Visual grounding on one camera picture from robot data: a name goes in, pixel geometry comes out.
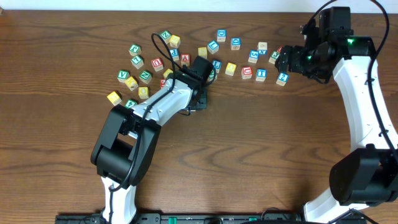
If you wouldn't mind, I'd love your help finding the yellow O wooden block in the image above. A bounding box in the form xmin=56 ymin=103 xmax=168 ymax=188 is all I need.
xmin=138 ymin=86 xmax=149 ymax=100

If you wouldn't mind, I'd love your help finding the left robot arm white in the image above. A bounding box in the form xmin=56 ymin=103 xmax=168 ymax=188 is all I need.
xmin=90 ymin=68 xmax=215 ymax=223

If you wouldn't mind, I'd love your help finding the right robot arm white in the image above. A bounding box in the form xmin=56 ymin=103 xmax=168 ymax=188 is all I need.
xmin=275 ymin=34 xmax=397 ymax=223

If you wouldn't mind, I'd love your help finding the blue 2 wooden block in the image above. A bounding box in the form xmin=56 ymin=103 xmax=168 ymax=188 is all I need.
xmin=276 ymin=73 xmax=289 ymax=86

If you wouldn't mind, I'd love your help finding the green J block right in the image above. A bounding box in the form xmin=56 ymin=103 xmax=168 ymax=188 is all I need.
xmin=269 ymin=51 xmax=280 ymax=65

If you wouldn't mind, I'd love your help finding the green V block centre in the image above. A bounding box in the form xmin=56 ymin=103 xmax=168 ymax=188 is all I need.
xmin=208 ymin=70 xmax=218 ymax=82

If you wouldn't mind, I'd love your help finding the blue X wooden block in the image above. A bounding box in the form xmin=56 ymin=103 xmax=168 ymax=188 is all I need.
xmin=257 ymin=42 xmax=268 ymax=55

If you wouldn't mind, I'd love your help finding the blue T wooden block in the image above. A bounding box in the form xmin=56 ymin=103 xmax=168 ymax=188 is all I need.
xmin=256 ymin=68 xmax=267 ymax=82

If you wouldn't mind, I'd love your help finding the red E wooden block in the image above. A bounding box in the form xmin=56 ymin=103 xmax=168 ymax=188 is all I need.
xmin=160 ymin=79 xmax=166 ymax=88

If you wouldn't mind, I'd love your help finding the blue L wooden block lower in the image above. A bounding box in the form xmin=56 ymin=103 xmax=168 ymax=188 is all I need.
xmin=212 ymin=60 xmax=222 ymax=73

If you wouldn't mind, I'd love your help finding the blue l wooden block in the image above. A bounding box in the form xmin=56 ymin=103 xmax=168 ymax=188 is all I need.
xmin=212 ymin=60 xmax=222 ymax=73
xmin=207 ymin=40 xmax=220 ymax=54

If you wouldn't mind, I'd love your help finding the yellow C wooden block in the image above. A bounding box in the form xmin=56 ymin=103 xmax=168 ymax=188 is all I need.
xmin=163 ymin=68 xmax=173 ymax=79

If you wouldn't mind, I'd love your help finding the red A wooden block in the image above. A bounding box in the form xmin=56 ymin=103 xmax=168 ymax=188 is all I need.
xmin=180 ymin=54 xmax=190 ymax=67

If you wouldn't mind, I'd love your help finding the blue 5 wooden block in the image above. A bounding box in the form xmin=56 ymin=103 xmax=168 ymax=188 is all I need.
xmin=248 ymin=50 xmax=259 ymax=63

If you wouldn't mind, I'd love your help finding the yellow S wooden block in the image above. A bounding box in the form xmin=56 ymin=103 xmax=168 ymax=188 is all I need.
xmin=198 ymin=47 xmax=208 ymax=58

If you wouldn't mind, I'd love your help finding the red U block right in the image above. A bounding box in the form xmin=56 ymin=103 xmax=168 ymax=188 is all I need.
xmin=241 ymin=66 xmax=253 ymax=80

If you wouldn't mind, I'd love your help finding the blue P wooden block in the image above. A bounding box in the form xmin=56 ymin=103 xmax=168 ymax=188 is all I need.
xmin=169 ymin=49 xmax=179 ymax=62

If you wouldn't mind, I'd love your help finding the blue L wooden block upper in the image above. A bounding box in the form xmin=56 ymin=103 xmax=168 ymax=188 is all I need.
xmin=207 ymin=40 xmax=220 ymax=54

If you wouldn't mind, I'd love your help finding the green N wooden block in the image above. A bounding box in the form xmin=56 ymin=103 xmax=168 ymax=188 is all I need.
xmin=139 ymin=70 xmax=152 ymax=84

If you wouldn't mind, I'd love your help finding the yellow wooden block near Z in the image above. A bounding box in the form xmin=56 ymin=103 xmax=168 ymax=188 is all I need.
xmin=169 ymin=35 xmax=181 ymax=49

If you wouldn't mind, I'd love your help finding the blue D wooden block right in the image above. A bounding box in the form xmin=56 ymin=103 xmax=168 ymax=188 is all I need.
xmin=231 ymin=37 xmax=241 ymax=50

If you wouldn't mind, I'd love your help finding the blue d wooden block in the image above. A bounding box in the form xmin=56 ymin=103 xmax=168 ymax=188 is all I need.
xmin=231 ymin=37 xmax=241 ymax=50
xmin=216 ymin=29 xmax=226 ymax=42

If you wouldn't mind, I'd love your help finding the green 4 wooden block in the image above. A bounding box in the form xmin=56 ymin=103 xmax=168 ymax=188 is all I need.
xmin=124 ymin=100 xmax=137 ymax=109

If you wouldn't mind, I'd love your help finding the yellow K wooden block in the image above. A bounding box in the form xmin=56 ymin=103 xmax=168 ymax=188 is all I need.
xmin=124 ymin=77 xmax=139 ymax=91

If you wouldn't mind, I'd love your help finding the blue D wooden block top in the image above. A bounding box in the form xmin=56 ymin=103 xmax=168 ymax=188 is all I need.
xmin=216 ymin=29 xmax=226 ymax=42

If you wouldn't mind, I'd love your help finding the green 7 wooden block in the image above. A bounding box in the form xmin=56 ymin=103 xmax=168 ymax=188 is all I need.
xmin=131 ymin=55 xmax=144 ymax=69

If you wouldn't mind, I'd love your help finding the green Z wooden block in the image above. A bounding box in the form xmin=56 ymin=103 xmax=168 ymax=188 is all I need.
xmin=160 ymin=30 xmax=172 ymax=44

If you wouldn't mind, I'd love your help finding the green V wooden block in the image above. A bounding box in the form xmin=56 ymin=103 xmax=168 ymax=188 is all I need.
xmin=117 ymin=70 xmax=130 ymax=83

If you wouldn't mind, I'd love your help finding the green J wooden block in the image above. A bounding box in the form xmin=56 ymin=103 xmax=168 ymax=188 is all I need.
xmin=129 ymin=44 xmax=142 ymax=56

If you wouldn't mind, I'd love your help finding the yellow G wooden block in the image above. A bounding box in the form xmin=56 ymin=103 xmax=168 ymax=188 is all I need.
xmin=107 ymin=91 xmax=122 ymax=106

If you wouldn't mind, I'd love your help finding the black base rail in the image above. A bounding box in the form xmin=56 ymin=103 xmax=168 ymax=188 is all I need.
xmin=55 ymin=212 xmax=374 ymax=224

